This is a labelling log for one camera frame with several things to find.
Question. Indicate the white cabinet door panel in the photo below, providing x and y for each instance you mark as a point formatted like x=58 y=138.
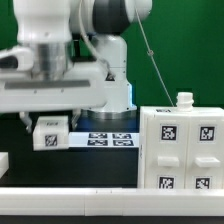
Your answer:
x=205 y=154
x=166 y=152

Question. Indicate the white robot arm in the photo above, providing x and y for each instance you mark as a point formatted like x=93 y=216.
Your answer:
x=70 y=56

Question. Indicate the white front rail fence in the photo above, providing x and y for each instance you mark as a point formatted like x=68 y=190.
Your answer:
x=110 y=202

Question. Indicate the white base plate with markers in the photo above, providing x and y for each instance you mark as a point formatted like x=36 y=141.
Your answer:
x=103 y=139

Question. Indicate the white block at left edge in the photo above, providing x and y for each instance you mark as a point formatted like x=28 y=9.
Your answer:
x=4 y=164

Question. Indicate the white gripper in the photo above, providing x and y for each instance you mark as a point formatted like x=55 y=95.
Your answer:
x=81 y=87

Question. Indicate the small white box with marker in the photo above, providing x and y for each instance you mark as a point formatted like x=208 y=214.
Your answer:
x=51 y=133

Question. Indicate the white cabinet body box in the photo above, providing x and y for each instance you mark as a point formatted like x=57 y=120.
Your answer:
x=184 y=108

